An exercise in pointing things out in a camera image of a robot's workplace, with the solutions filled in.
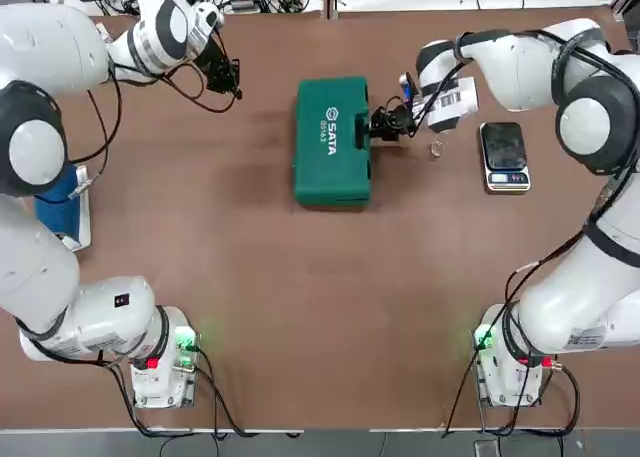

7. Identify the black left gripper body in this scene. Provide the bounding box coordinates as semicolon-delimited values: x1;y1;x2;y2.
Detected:
197;30;232;76

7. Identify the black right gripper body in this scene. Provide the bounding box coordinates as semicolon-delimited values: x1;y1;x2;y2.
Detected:
388;102;417;139

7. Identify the green plastic toolbox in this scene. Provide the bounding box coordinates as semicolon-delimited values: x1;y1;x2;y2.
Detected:
292;76;374;211

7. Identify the black digital kitchen scale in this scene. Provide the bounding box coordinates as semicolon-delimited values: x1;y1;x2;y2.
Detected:
479;121;532;195

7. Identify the blue towel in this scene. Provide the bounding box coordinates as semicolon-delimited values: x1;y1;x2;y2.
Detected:
33;164;82;239

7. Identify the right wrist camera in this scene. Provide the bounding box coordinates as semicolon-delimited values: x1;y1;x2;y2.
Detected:
398;71;419;103

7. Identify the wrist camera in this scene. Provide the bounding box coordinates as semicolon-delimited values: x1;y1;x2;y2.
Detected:
398;71;419;103
196;4;227;36

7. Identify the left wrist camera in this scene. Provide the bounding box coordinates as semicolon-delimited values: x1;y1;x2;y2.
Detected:
196;4;227;36

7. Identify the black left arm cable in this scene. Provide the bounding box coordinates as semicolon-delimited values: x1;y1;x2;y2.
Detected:
64;24;241;198

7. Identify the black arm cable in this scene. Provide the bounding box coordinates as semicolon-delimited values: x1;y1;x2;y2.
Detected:
64;24;241;198
449;29;640;328

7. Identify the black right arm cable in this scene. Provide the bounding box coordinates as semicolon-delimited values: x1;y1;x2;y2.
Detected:
449;29;640;328

